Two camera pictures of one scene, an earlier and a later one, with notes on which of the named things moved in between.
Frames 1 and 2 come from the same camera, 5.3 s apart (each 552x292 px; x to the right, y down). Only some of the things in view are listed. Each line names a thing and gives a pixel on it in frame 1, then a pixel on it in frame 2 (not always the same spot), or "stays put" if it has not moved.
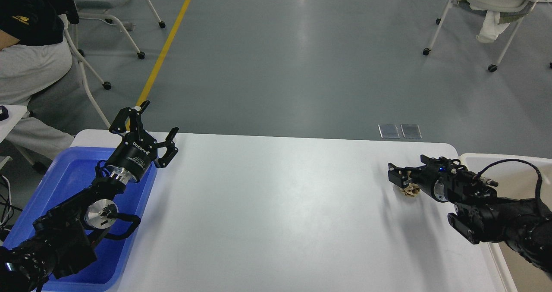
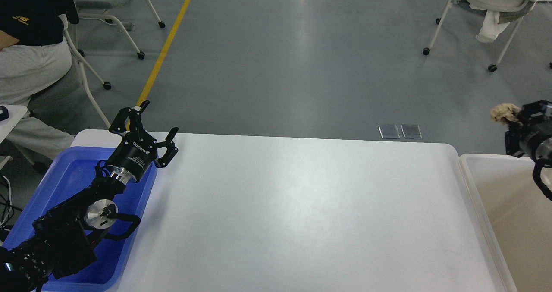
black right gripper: [433, 179] → [533, 128]
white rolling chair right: [510, 0] stays put
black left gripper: [138, 149] stays put
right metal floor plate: [411, 131] stays put
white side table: [15, 112] stays put
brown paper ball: [412, 190] → [504, 110]
